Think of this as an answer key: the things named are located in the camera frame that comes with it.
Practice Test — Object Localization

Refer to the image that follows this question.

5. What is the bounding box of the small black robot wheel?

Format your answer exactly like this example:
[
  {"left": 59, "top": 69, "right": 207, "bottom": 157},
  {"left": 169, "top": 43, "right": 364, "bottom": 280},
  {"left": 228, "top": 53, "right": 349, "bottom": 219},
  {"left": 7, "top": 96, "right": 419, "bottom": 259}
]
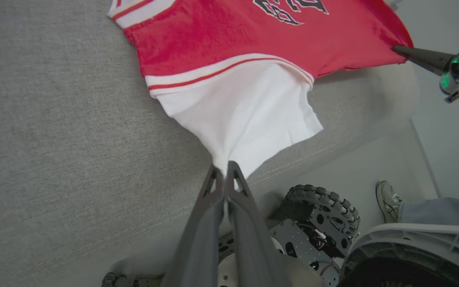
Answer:
[{"left": 101, "top": 272, "right": 134, "bottom": 287}]

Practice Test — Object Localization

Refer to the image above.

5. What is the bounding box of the red and white jersey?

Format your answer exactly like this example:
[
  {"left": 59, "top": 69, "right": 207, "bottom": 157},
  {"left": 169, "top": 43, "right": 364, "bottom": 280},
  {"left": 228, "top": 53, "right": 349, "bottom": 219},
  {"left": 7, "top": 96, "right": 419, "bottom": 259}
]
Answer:
[{"left": 107, "top": 0, "right": 414, "bottom": 180}]

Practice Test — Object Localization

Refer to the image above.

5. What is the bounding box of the grey sneaker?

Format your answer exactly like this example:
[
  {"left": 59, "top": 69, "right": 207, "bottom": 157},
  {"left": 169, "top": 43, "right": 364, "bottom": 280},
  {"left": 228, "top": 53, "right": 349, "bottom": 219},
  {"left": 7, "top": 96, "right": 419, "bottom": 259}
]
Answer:
[{"left": 376, "top": 181, "right": 404, "bottom": 224}]

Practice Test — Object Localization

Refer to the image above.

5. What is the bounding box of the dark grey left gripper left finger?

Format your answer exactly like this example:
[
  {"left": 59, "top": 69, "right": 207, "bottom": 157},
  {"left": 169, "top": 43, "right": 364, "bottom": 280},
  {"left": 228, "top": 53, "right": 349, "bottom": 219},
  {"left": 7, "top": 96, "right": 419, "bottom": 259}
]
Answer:
[{"left": 166, "top": 164, "right": 225, "bottom": 287}]

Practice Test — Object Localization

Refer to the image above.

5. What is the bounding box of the light grey trouser leg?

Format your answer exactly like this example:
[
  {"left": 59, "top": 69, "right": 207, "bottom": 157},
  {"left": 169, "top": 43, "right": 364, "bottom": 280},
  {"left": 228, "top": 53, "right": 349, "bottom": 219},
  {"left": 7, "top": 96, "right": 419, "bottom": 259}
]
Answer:
[{"left": 398, "top": 197, "right": 459, "bottom": 228}]

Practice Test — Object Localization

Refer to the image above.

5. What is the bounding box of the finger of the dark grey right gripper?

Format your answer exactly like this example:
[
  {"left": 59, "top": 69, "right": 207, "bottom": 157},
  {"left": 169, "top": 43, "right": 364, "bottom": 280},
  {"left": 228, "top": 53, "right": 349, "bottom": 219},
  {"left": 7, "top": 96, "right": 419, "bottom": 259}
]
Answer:
[{"left": 392, "top": 45, "right": 455, "bottom": 76}]

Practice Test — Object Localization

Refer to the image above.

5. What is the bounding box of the knobby black robot wheel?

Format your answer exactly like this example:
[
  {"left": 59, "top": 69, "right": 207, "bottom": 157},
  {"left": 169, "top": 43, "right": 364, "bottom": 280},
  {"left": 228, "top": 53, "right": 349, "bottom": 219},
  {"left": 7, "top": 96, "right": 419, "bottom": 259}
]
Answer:
[{"left": 279, "top": 184, "right": 361, "bottom": 258}]

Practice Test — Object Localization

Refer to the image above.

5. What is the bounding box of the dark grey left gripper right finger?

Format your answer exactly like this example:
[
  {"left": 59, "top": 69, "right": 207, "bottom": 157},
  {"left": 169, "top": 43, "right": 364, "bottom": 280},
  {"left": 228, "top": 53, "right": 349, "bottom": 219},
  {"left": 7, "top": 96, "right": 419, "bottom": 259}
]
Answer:
[{"left": 226, "top": 161, "right": 292, "bottom": 287}]

